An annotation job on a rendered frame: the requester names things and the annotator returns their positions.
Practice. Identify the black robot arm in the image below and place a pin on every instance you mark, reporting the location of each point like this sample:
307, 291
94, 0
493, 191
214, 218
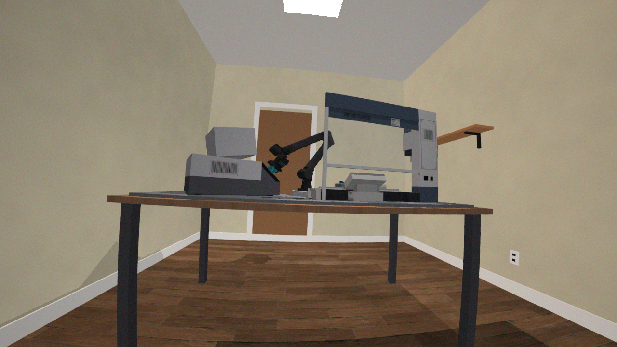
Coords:
307, 172

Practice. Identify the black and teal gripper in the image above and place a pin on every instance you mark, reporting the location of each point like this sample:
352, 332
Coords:
274, 168

